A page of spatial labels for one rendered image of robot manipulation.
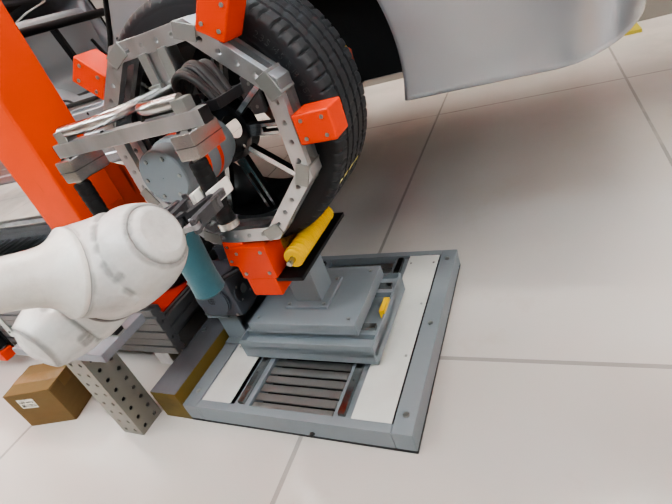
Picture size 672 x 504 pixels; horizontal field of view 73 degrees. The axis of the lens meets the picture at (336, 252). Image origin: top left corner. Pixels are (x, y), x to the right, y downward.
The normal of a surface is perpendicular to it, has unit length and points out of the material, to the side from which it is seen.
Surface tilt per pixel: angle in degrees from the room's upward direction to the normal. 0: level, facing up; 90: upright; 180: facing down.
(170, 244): 66
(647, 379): 0
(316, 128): 90
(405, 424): 0
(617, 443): 0
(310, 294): 90
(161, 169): 90
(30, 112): 90
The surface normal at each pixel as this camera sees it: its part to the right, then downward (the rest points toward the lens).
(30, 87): 0.89, -0.05
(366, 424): -0.30, -0.81
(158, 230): 0.77, -0.40
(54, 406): -0.08, 0.54
